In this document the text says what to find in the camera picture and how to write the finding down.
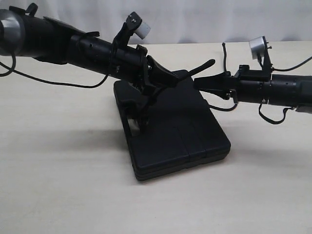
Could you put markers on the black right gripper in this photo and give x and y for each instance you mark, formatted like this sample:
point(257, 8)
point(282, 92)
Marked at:
point(246, 85)

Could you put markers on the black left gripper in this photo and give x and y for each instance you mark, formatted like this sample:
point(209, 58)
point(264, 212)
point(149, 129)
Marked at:
point(128, 66)

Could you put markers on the black plastic case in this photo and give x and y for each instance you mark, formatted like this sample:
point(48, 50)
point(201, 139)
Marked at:
point(181, 133)

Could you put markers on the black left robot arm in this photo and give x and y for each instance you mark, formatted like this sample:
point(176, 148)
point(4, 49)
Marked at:
point(22, 34)

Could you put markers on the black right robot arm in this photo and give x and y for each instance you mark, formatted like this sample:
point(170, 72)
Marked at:
point(290, 91)

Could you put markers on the white curtain backdrop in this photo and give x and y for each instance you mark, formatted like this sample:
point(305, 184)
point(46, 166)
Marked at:
point(189, 21)

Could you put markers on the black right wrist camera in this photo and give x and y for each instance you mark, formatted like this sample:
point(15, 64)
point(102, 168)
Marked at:
point(259, 51)

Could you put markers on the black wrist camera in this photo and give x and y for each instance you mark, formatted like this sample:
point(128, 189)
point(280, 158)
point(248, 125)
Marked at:
point(133, 24)
point(259, 51)

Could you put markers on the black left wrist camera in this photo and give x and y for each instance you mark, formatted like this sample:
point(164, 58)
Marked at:
point(133, 24)

